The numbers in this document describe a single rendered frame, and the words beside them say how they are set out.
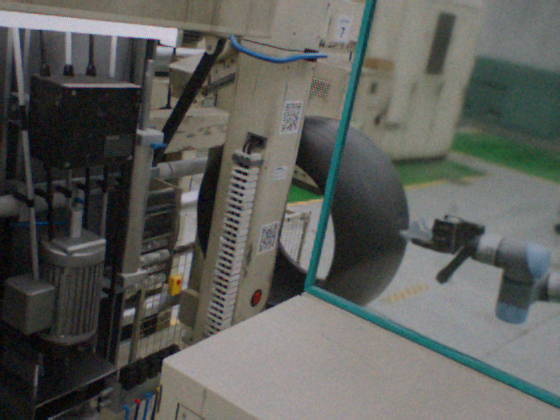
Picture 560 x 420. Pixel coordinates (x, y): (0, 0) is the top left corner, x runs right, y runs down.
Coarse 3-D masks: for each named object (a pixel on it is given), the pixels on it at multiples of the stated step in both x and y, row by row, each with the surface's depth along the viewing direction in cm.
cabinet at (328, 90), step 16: (320, 64) 631; (336, 64) 639; (320, 80) 633; (336, 80) 620; (320, 96) 635; (336, 96) 622; (320, 112) 637; (336, 112) 625; (304, 176) 659; (320, 192) 652
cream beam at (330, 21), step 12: (336, 0) 198; (336, 12) 199; (348, 12) 205; (324, 24) 196; (336, 24) 201; (228, 36) 164; (240, 36) 166; (324, 36) 198; (348, 36) 210; (336, 48) 206
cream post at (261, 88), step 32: (288, 0) 136; (320, 0) 143; (288, 32) 138; (320, 32) 147; (256, 64) 143; (288, 64) 140; (256, 96) 145; (288, 96) 144; (256, 128) 146; (224, 160) 152; (288, 160) 153; (224, 192) 154; (256, 192) 148; (288, 192) 158; (256, 224) 151; (256, 256) 155; (256, 288) 160
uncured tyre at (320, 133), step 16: (304, 128) 167; (320, 128) 168; (336, 128) 173; (304, 144) 164; (320, 144) 163; (304, 160) 163; (320, 160) 161; (208, 176) 182; (320, 176) 161; (208, 192) 182; (208, 208) 183; (208, 224) 184; (288, 256) 207; (288, 272) 205; (304, 272) 203; (272, 288) 202; (288, 288) 203; (272, 304) 177
